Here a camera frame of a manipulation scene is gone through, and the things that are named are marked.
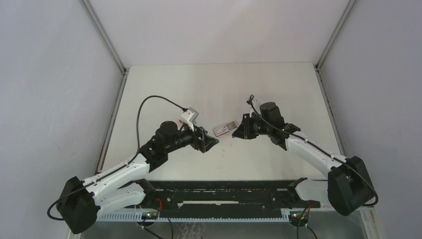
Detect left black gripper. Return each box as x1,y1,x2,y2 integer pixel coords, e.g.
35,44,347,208
165,120,217,153

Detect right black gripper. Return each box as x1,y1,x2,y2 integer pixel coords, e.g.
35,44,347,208
232,114,271,140

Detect red white staple box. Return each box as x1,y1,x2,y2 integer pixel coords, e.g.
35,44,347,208
213,121,239,137

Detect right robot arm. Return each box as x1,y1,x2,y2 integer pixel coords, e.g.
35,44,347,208
232,98,379,216

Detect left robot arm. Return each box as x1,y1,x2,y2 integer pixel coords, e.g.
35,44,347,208
56,121,219,234

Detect left green circuit board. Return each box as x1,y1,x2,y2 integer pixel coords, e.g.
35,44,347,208
141,212,159,221

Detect green circuit board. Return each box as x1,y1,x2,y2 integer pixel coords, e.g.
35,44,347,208
289,212,310,228
141,212,159,221

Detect right green circuit board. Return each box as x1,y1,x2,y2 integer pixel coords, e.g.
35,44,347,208
289,212,310,228

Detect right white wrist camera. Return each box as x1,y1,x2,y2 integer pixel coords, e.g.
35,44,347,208
252,97,261,105

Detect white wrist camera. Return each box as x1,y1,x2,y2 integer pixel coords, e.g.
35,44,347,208
181,107,199,130
252,97,261,105

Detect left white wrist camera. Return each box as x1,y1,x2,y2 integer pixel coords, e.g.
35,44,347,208
181,107,199,130

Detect right black camera cable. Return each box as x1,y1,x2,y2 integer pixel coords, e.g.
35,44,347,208
247,95,379,239

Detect black camera cable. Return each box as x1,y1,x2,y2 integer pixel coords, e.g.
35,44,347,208
46,96,189,221
247,95,379,239

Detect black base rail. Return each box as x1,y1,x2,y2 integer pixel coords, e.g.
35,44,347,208
140,180,321,216

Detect left black camera cable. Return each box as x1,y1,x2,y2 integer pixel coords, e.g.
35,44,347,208
46,96,189,221

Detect left aluminium frame post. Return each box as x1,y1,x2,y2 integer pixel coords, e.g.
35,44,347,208
79,0,127,74

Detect aluminium frame post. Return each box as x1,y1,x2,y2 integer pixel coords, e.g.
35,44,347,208
315,0,358,71
79,0,127,74

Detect white slotted cable duct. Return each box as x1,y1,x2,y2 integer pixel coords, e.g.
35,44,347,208
97,210,291,223

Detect right aluminium frame post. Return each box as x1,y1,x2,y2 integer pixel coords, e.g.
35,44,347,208
315,0,358,71

